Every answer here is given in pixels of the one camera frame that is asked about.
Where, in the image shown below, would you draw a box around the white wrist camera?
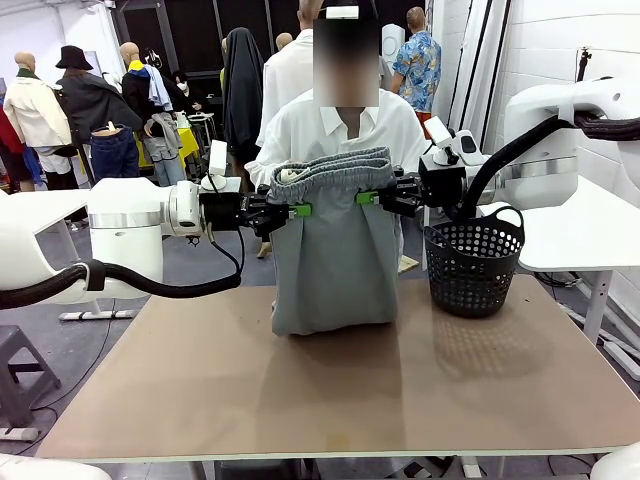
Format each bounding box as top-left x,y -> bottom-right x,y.
423,116 -> 459,166
207,139 -> 242,192

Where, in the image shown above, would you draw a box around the mannequin in dark cloak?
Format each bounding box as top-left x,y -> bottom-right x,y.
221,27 -> 266,169

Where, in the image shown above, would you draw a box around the bystander with face mask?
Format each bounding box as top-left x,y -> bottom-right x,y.
172,69 -> 211,116

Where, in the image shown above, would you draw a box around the black cables on floor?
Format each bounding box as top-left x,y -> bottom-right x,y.
539,272 -> 584,289

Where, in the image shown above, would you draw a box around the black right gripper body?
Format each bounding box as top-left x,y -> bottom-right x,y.
417,167 -> 469,209

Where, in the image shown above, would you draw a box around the figure with black bucket hat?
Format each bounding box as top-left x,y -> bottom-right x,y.
53,44 -> 144,191

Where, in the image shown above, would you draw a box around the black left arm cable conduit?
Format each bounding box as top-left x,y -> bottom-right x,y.
0,229 -> 247,310

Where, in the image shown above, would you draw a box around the black tripod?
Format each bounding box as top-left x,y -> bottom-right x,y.
574,47 -> 594,84

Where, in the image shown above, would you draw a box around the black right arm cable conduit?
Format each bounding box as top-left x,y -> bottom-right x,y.
444,112 -> 640,224

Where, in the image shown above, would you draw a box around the person's right forearm white sleeve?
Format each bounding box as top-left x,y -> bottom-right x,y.
244,149 -> 281,194

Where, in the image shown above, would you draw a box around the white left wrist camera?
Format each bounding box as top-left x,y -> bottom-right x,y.
207,139 -> 242,192

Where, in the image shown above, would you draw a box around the grey training pants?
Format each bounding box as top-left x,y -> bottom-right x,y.
268,146 -> 401,337

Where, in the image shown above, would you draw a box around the mannequin in white shirt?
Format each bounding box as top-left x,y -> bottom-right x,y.
261,0 -> 326,146

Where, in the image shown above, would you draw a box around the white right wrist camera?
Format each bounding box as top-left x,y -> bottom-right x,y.
423,116 -> 459,166

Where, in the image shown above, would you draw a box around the mannequin in floral shirt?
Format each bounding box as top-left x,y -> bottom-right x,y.
391,7 -> 444,126

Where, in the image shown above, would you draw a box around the leaning white panels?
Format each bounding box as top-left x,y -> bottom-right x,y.
447,0 -> 514,136

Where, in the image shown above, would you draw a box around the yellow tablecloth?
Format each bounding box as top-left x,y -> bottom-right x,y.
134,127 -> 199,169

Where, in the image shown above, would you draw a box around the mannequin with yellow blue scarf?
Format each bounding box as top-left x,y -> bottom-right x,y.
118,42 -> 174,131

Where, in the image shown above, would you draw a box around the person in white shirt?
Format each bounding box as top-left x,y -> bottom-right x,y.
244,0 -> 431,274

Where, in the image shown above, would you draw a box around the mannequin in cream jacket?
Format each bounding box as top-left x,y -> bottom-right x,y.
2,51 -> 74,191

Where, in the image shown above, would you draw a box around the grey plastic stool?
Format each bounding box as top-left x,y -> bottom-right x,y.
0,324 -> 62,429

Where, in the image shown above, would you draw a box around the red garment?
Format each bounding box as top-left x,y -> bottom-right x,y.
0,107 -> 26,191

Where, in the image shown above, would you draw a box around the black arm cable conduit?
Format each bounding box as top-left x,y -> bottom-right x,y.
0,229 -> 247,310
444,112 -> 640,224

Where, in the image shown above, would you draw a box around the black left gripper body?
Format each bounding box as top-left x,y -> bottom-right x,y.
200,191 -> 274,236

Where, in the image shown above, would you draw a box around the dark grey perforated basket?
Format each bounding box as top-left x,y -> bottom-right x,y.
423,205 -> 526,320

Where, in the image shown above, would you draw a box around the hanging grey jacket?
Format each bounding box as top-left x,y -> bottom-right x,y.
144,112 -> 184,186

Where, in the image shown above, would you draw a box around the half mannequin in blue jeans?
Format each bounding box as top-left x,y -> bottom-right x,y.
89,123 -> 141,182

